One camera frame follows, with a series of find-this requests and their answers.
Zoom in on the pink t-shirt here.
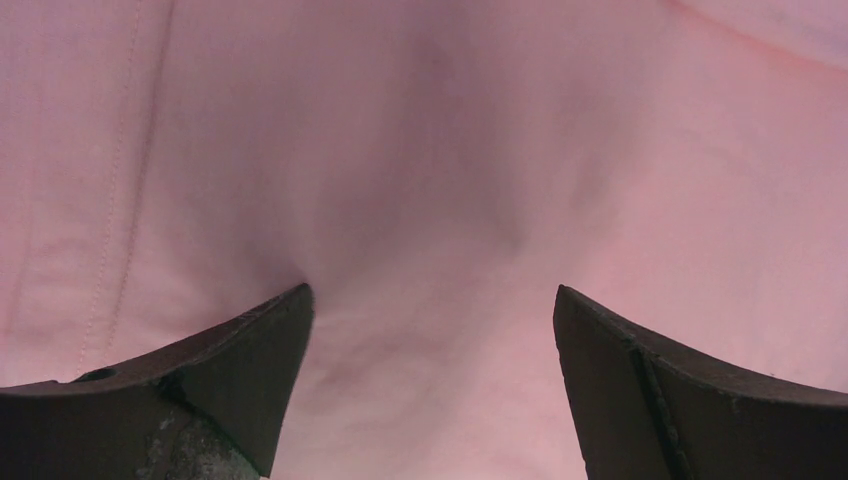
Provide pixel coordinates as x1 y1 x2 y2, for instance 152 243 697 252
1 1 847 479

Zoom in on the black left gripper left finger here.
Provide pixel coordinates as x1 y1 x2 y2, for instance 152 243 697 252
1 284 314 479

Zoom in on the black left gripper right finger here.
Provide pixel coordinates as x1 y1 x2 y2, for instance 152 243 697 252
553 286 847 479

